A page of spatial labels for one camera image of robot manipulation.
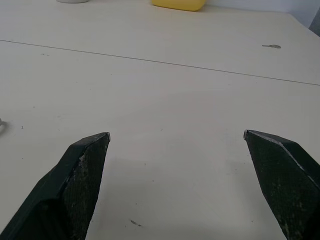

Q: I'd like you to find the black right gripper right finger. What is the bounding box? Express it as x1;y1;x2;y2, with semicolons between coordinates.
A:
243;129;320;240

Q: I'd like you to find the yellow plastic container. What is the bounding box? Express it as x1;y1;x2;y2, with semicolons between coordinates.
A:
150;0;207;12

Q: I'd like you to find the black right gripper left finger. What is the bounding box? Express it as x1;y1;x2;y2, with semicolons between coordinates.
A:
0;132;111;240

